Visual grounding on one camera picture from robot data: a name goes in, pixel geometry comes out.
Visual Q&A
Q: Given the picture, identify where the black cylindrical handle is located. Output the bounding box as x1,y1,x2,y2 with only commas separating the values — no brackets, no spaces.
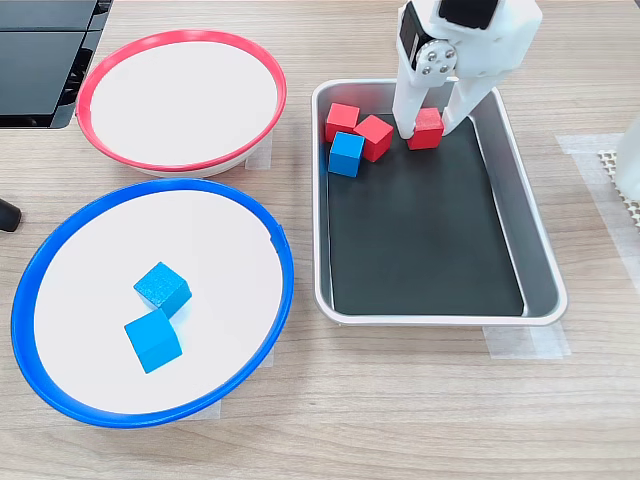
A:
0,197,23,233

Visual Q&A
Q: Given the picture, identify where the white mesh anti-slip mat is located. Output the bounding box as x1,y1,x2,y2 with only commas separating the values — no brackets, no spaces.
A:
597,148,640,227

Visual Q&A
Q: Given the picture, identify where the blue-rimmed white dish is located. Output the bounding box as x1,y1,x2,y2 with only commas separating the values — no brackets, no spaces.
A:
10,177,295,430

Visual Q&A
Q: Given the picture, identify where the red wooden cube block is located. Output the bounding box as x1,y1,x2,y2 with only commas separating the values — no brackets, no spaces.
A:
406,107,446,151
353,114,395,163
324,102,361,145

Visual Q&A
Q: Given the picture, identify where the silver metal tray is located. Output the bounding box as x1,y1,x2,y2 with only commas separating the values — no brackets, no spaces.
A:
310,77,570,329

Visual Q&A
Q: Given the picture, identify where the black electronic device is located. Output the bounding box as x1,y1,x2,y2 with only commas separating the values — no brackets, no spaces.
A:
0,0,115,131

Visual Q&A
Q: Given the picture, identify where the red-rimmed white dish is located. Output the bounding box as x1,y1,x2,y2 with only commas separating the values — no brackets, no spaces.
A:
75,28,289,179

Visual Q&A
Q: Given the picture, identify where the black tray liner mat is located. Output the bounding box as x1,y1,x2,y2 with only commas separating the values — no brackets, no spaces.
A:
324,112,526,317

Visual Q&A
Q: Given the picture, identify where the blue wooden cube block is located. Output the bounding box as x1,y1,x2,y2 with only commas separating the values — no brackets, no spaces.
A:
132,261,193,320
123,309,184,375
327,131,366,179

